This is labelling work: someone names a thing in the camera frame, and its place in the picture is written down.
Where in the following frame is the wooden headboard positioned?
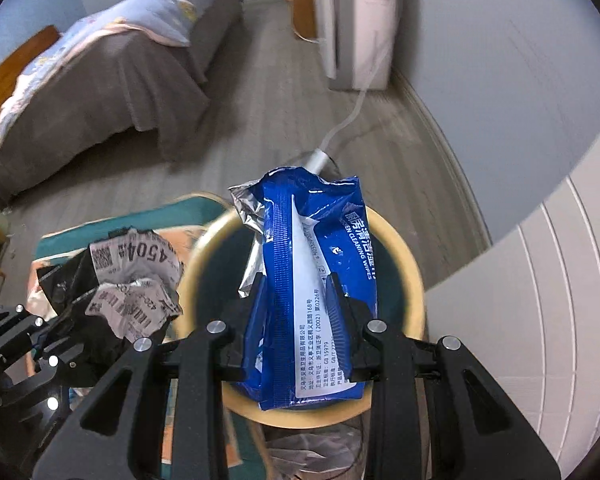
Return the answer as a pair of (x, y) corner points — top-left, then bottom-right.
(0, 25), (63, 136)

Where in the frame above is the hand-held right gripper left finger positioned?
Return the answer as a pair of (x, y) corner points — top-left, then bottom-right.
(32, 276), (267, 480)

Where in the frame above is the white power cable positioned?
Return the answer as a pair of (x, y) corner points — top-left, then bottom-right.
(322, 25), (401, 153)

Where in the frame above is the bed with grey skirt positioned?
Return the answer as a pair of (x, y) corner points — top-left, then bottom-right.
(0, 0), (246, 206)

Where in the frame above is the white floor appliance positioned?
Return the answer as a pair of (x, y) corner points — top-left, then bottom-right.
(310, 0), (401, 92)

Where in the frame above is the black bag with label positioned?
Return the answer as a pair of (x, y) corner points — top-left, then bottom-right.
(36, 227), (185, 361)

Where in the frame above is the blue wet wipes packet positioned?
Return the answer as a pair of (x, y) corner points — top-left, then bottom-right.
(228, 166), (379, 412)

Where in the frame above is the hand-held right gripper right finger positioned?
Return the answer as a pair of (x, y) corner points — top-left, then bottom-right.
(327, 271), (563, 480)

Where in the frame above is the teal and beige patterned rug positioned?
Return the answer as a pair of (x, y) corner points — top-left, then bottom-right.
(27, 192), (246, 480)

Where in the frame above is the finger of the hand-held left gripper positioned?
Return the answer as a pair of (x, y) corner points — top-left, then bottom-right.
(0, 304), (48, 358)
(27, 332), (88, 376)

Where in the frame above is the teal bin with yellow rim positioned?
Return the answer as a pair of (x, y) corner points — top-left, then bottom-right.
(172, 202), (427, 480)

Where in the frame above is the white power strip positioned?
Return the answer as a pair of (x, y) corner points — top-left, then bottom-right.
(307, 149), (338, 177)

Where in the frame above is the wooden nightstand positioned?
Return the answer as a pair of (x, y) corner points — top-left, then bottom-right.
(282, 0), (317, 41)

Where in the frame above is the white panelled door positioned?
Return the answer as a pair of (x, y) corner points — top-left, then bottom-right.
(425, 162), (600, 480)

